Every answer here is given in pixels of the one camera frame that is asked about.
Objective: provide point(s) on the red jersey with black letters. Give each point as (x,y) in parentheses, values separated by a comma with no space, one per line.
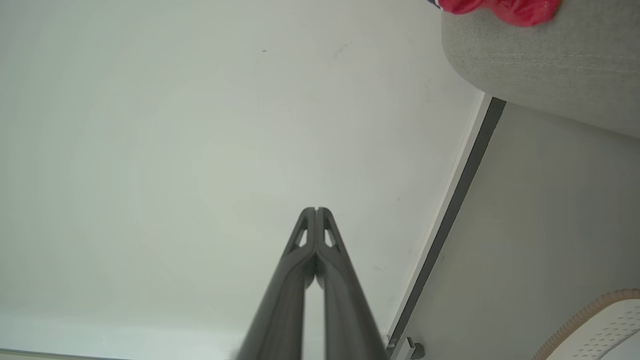
(505,9)

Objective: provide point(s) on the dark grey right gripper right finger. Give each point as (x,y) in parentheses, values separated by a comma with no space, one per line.
(345,305)

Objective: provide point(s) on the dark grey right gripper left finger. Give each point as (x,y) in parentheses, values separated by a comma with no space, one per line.
(282,300)

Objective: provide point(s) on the white metal frame bracket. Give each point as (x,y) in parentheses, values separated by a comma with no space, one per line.
(414,348)

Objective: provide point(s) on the dark grey wall baseboard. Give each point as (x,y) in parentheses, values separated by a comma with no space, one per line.
(450,215)

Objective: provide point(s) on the white laundry basket tan rim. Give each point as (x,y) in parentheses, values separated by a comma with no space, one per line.
(600,330)

